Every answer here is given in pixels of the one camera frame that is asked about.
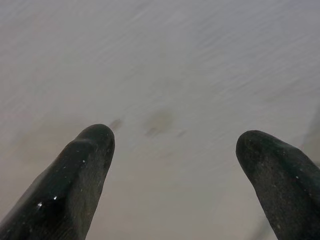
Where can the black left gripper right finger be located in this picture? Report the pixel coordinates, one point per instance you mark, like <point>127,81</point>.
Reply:
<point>285,185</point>

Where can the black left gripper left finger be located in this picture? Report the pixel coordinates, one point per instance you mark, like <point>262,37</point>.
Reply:
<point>67,180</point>

